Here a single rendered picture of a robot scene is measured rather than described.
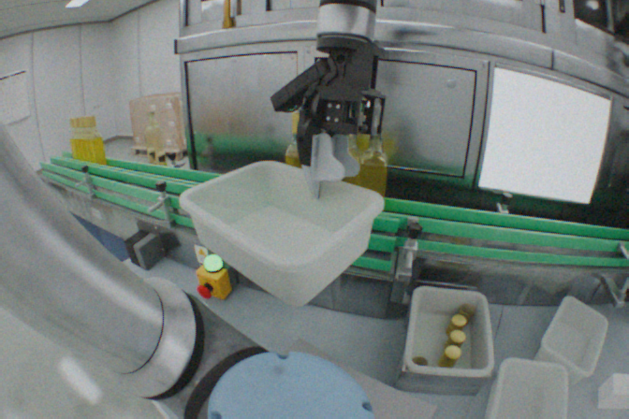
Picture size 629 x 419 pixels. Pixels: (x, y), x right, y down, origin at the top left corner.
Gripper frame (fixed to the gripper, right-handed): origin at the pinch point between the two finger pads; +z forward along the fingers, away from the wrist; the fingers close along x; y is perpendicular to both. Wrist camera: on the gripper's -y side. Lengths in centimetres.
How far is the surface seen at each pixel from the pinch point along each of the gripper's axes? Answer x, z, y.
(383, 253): 17.4, 15.5, 6.0
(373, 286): 16.3, 23.0, 5.8
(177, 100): 163, 1, -359
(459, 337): 16.0, 26.8, 27.0
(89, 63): 74, -80, -641
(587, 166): 56, -9, 52
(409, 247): 15.6, 11.3, 11.3
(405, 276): 16.7, 18.0, 11.9
